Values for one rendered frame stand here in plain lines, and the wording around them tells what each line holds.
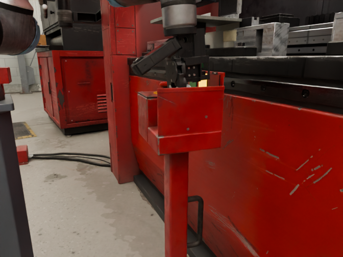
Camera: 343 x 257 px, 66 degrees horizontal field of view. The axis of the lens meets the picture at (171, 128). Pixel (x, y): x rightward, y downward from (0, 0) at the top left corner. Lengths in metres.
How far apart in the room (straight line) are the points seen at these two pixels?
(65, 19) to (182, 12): 1.74
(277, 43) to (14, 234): 0.87
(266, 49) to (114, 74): 1.10
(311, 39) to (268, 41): 0.26
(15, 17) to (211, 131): 0.55
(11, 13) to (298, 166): 0.76
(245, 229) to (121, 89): 1.21
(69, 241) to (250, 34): 1.22
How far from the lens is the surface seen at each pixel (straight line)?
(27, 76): 7.71
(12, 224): 0.78
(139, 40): 1.80
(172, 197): 0.73
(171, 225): 0.78
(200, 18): 0.90
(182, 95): 0.57
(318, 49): 1.08
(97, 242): 1.44
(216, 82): 0.63
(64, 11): 2.27
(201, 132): 0.61
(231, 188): 0.87
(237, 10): 1.03
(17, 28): 0.80
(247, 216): 0.85
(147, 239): 1.42
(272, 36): 0.86
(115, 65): 1.75
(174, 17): 0.58
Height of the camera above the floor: 0.87
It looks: 15 degrees down
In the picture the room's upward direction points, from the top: straight up
